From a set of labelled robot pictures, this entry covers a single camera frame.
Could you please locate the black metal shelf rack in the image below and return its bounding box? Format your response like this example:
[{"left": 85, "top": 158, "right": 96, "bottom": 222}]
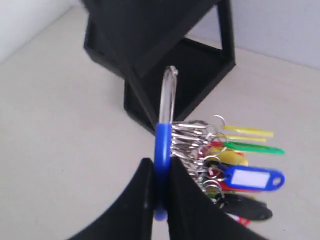
[{"left": 83, "top": 0, "right": 236, "bottom": 133}]

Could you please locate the colourful key tag bunch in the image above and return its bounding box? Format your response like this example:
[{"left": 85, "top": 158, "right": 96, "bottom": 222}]
[{"left": 154, "top": 66, "right": 285, "bottom": 225}]

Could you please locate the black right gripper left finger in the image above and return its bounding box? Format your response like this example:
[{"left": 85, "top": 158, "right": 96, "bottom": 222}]
[{"left": 71, "top": 158, "right": 155, "bottom": 240}]

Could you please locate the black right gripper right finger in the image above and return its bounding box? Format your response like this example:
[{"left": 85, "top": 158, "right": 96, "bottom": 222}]
[{"left": 166, "top": 157, "right": 265, "bottom": 240}]

